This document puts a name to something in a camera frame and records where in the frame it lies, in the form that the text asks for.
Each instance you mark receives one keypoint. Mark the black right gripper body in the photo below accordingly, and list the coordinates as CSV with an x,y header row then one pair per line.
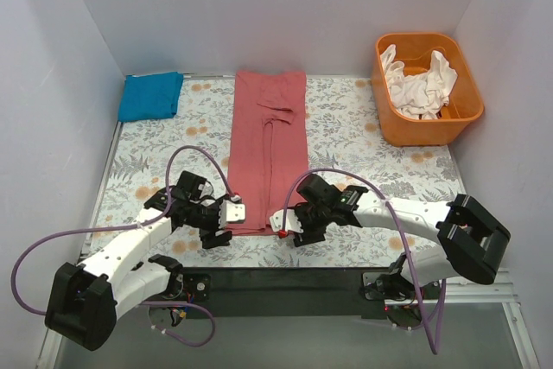
x,y
305,223

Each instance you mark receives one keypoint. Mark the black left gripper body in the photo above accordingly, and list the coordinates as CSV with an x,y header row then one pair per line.
x,y
212,222

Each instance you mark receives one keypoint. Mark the red t shirt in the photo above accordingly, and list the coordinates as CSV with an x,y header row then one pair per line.
x,y
269,147

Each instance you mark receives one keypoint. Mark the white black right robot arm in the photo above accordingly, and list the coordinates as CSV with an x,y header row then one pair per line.
x,y
467,240

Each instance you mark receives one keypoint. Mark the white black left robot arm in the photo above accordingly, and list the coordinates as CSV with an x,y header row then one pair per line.
x,y
87,299

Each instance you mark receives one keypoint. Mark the white t shirts in basket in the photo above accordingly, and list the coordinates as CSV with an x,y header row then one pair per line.
x,y
419,96

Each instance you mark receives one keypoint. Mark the floral table mat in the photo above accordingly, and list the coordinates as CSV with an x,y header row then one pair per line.
x,y
344,140

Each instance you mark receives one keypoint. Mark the folded blue t shirt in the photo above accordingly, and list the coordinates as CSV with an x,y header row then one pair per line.
x,y
150,97

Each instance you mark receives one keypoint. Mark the orange plastic basket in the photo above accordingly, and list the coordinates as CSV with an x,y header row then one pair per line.
x,y
414,50

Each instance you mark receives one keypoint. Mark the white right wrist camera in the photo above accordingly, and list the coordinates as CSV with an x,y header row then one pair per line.
x,y
285,222

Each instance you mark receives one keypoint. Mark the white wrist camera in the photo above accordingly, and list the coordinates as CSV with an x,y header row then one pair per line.
x,y
285,222
230,213

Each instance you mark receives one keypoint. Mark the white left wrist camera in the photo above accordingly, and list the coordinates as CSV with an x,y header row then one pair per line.
x,y
230,213

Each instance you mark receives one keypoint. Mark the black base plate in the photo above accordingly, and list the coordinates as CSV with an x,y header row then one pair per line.
x,y
269,292

